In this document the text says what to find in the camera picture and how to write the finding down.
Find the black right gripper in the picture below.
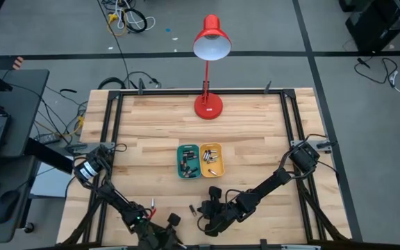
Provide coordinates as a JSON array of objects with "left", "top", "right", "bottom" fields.
[{"left": 197, "top": 186, "right": 242, "bottom": 238}]

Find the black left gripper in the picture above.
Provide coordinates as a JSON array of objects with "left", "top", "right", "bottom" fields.
[{"left": 147, "top": 213, "right": 188, "bottom": 250}]

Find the yellow plastic bin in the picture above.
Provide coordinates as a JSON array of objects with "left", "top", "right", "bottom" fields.
[{"left": 199, "top": 142, "right": 226, "bottom": 178}]

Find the teal plastic bin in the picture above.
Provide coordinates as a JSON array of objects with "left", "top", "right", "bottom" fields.
[{"left": 176, "top": 143, "right": 201, "bottom": 180}]

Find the red desk lamp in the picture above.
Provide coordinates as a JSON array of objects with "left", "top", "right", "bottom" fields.
[{"left": 192, "top": 13, "right": 233, "bottom": 121}]

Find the black desk leg bar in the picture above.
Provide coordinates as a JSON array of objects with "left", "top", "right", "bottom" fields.
[{"left": 24, "top": 137, "right": 75, "bottom": 174}]

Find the black power strip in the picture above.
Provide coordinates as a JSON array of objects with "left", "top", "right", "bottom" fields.
[{"left": 33, "top": 133, "right": 62, "bottom": 145}]

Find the black computer mouse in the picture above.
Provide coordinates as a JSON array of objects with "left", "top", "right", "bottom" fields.
[{"left": 0, "top": 190, "right": 21, "bottom": 225}]

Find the black desk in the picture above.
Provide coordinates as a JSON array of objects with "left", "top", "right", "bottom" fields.
[{"left": 0, "top": 68, "right": 51, "bottom": 244}]

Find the black computer tower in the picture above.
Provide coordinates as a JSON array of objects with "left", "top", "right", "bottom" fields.
[{"left": 338, "top": 0, "right": 400, "bottom": 53}]

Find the black aluminium table frame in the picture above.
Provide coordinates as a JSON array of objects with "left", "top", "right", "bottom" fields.
[{"left": 60, "top": 88, "right": 352, "bottom": 250}]

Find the thin black cable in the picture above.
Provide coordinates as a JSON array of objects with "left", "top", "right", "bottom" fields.
[{"left": 123, "top": 71, "right": 162, "bottom": 90}]

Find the thin yellow cable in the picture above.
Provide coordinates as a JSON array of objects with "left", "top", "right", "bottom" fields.
[{"left": 35, "top": 116, "right": 85, "bottom": 138}]

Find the thick black cable loop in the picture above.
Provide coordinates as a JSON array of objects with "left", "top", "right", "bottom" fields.
[{"left": 97, "top": 76, "right": 127, "bottom": 90}]

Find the long black floor cable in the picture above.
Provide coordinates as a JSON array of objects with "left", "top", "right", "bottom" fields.
[{"left": 96, "top": 0, "right": 131, "bottom": 90}]

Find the black cable coil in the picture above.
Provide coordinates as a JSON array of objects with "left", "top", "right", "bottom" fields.
[{"left": 123, "top": 7, "right": 149, "bottom": 35}]

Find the yellow cable with plug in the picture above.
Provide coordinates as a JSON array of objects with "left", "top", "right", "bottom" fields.
[{"left": 106, "top": 12, "right": 128, "bottom": 38}]

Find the black cable with plug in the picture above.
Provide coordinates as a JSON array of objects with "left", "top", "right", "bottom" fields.
[{"left": 354, "top": 57, "right": 399, "bottom": 85}]

